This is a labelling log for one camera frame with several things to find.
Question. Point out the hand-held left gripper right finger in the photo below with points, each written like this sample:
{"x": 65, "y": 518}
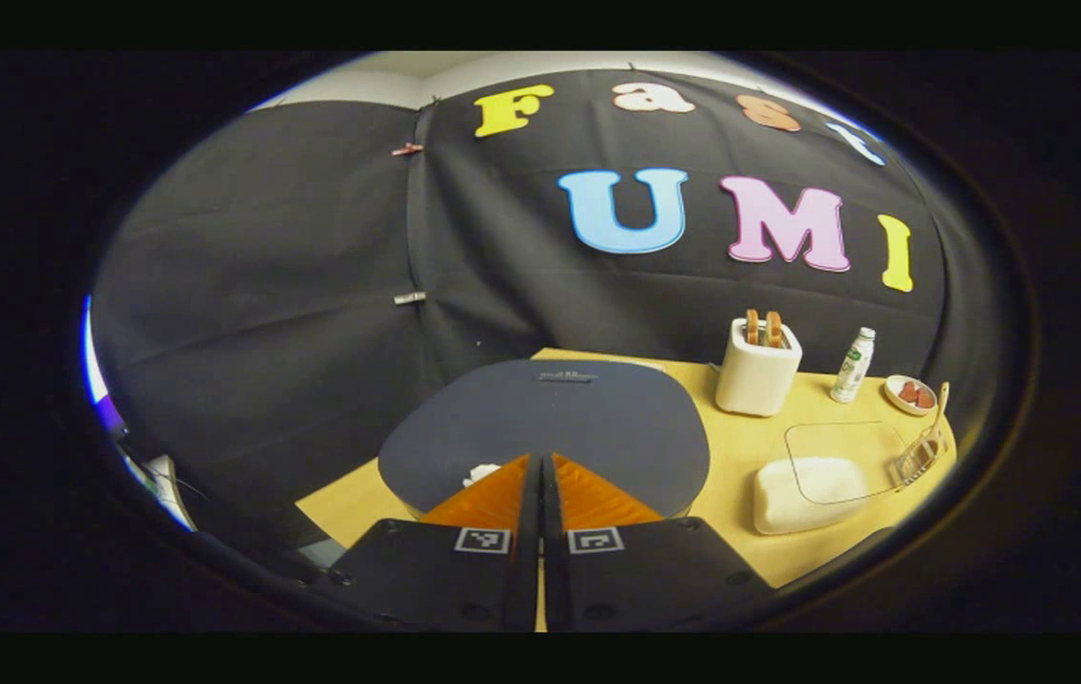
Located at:
{"x": 555, "y": 570}

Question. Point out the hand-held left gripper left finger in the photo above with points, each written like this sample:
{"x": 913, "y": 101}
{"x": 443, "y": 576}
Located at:
{"x": 521, "y": 570}

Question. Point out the dark grey rice cooker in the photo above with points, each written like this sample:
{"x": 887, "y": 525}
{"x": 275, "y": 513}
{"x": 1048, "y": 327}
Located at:
{"x": 550, "y": 427}

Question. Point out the white toaster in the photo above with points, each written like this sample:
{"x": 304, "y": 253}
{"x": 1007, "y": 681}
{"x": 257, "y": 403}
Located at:
{"x": 754, "y": 380}

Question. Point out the silver clip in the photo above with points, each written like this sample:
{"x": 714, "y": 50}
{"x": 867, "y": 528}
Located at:
{"x": 410, "y": 297}

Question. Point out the bread slice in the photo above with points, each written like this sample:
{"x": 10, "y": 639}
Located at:
{"x": 752, "y": 326}
{"x": 774, "y": 329}

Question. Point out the white milk bottle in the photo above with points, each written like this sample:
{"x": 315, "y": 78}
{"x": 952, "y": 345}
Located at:
{"x": 852, "y": 366}

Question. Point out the white round plate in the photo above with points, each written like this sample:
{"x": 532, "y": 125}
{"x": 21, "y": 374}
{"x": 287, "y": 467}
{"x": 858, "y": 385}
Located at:
{"x": 894, "y": 397}

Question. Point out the red meat slice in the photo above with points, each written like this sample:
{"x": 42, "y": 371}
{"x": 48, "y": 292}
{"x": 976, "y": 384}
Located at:
{"x": 909, "y": 391}
{"x": 926, "y": 399}

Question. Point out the red clip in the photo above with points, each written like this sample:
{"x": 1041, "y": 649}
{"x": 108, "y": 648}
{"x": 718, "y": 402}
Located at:
{"x": 407, "y": 148}

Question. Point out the computer monitor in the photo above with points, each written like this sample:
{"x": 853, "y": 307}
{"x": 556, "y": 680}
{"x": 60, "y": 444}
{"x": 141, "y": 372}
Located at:
{"x": 96, "y": 380}

